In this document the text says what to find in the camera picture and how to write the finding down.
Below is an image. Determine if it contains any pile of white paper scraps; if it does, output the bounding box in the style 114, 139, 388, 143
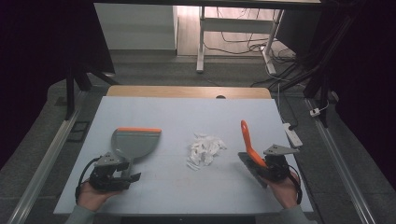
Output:
186, 133, 228, 172

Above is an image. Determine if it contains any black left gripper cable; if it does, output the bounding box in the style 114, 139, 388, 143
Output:
74, 156, 103, 205

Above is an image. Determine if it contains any person's right hand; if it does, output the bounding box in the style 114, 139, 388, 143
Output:
263, 173, 302, 210

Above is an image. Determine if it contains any white power strip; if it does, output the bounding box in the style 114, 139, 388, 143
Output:
282, 122, 304, 148

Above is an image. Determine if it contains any aluminium rail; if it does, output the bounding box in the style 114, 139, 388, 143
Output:
7, 108, 82, 224
305, 98, 378, 224

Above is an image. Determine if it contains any white cabinet panel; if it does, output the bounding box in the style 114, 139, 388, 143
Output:
93, 3, 179, 51

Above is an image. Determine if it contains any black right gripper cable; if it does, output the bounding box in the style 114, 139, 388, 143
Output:
288, 164, 304, 205

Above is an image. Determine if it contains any black metal stand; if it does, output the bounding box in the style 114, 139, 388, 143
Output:
270, 13, 361, 129
64, 60, 120, 121

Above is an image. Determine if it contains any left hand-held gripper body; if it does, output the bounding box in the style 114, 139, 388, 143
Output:
88, 151, 132, 192

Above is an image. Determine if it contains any black floor cable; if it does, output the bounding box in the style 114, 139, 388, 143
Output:
204, 7, 297, 63

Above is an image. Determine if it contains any person's left hand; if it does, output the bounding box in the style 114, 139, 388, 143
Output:
76, 181, 123, 213

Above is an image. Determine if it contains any black power cable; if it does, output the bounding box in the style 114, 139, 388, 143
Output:
277, 83, 299, 131

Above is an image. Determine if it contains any white desk frame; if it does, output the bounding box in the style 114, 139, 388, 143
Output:
195, 6, 286, 76

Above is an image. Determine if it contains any grey dustpan with orange edge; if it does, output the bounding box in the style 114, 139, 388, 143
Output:
110, 126, 163, 181

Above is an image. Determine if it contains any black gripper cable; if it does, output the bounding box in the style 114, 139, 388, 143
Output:
74, 156, 103, 205
288, 164, 304, 205

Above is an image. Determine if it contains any wooden table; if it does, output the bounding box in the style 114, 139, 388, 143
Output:
106, 85, 273, 100

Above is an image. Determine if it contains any brush with orange handle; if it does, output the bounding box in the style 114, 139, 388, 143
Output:
237, 119, 270, 189

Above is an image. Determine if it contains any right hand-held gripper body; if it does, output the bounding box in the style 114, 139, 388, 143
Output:
262, 143, 300, 182

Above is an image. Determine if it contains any black rectangular floor frame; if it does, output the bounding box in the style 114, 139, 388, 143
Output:
66, 120, 92, 143

